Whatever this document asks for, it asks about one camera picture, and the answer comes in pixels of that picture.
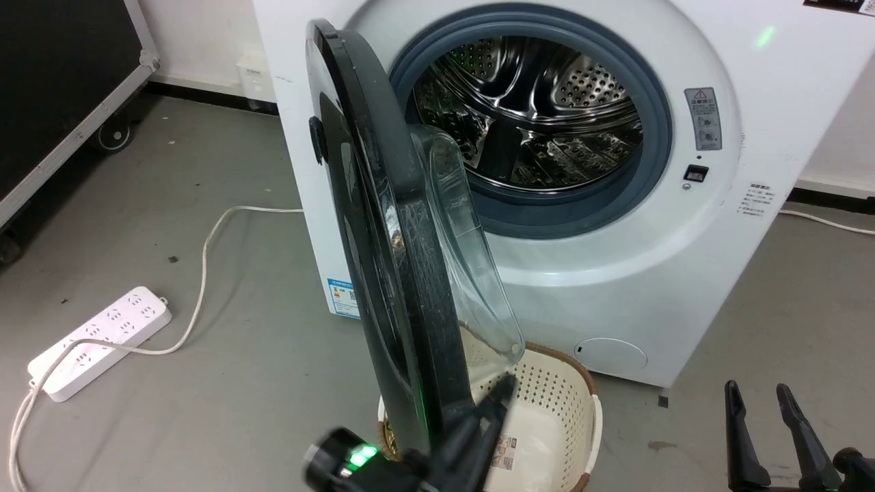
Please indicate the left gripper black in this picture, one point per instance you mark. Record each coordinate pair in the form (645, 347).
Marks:
(342, 461)

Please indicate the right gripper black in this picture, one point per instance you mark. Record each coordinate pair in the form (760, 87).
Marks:
(854, 471)

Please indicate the black round glass washer door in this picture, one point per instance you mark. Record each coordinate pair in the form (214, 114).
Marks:
(410, 178)

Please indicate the white front-load washing machine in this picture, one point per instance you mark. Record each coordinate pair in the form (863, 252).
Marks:
(683, 273)

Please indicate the black door lock latch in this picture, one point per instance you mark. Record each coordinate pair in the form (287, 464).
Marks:
(696, 173)

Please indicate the grey rubber door gasket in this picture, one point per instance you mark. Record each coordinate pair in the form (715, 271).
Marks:
(657, 137)

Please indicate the white bag with printed label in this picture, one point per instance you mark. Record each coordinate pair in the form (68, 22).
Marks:
(543, 444)

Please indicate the white perforated laundry basket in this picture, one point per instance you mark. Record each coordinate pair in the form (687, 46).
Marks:
(557, 396)

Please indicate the round white filter cover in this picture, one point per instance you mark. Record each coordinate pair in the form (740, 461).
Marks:
(610, 355)

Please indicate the blue energy label sticker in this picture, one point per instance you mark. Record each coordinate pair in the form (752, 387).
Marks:
(343, 298)

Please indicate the small printed text sticker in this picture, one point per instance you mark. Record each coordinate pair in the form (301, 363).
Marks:
(756, 200)

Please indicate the grey warning label sticker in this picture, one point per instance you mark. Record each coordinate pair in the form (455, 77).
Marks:
(703, 119)

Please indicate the steel perforated washer drum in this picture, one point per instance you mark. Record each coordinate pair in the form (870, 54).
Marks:
(540, 89)

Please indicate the white power strip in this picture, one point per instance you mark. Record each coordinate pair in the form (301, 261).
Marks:
(102, 342)

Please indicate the black washer control panel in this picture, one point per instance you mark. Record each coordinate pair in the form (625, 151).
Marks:
(841, 5)

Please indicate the black caster wheel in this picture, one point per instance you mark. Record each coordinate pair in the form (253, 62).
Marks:
(114, 137)

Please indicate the black flight case aluminium edges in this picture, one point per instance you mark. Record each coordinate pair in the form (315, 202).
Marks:
(55, 82)

